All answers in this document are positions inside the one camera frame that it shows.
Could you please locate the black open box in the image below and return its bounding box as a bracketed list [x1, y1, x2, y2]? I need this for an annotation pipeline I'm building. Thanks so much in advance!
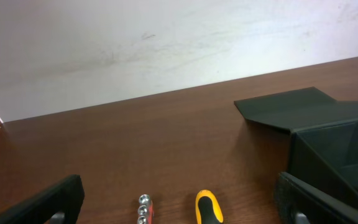
[234, 87, 358, 209]

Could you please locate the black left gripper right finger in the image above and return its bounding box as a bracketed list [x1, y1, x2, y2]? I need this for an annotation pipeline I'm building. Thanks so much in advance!
[273, 172, 358, 224]

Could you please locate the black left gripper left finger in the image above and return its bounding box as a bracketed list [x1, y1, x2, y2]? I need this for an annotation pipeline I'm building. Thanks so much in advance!
[0, 174, 85, 224]

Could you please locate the yellow black screwdriver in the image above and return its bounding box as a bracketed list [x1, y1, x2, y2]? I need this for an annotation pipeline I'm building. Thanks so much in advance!
[195, 190, 224, 224]

